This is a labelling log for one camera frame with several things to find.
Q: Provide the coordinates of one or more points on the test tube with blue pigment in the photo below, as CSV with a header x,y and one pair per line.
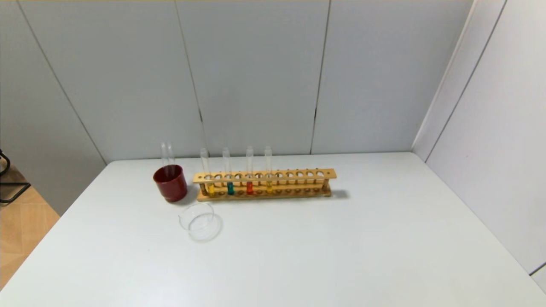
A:
x,y
230,188

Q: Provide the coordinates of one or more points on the test tube with yellow pigment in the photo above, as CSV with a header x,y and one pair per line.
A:
x,y
210,188

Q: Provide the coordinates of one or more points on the test tube with amber pigment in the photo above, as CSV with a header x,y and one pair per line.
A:
x,y
269,186

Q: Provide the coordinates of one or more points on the test tube with red pigment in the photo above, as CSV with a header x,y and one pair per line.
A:
x,y
249,188

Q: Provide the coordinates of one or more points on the wooden test tube rack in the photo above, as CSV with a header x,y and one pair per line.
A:
x,y
298,195

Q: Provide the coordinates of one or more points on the clear glass dish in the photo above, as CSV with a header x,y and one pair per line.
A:
x,y
200,221

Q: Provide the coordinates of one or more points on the dark red plastic cup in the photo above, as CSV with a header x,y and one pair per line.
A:
x,y
170,185

